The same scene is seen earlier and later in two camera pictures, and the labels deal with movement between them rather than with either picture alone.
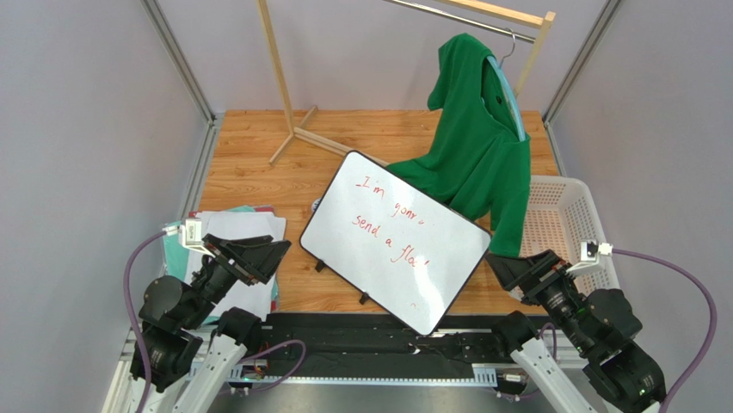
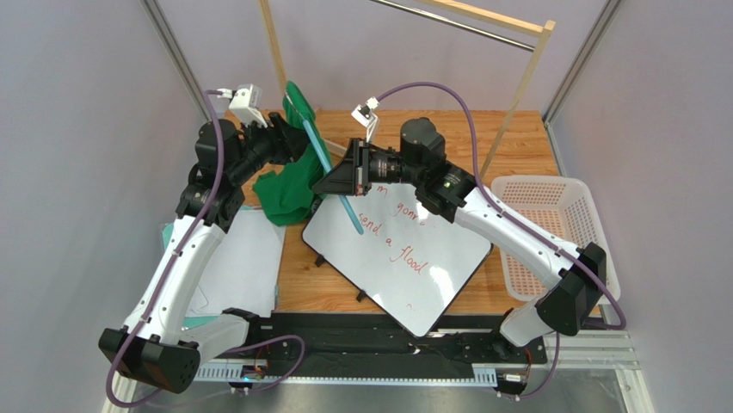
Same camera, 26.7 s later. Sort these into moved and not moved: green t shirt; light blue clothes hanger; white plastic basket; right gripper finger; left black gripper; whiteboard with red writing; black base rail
Moved: green t shirt; left black gripper; right gripper finger; light blue clothes hanger
Not moved: whiteboard with red writing; black base rail; white plastic basket
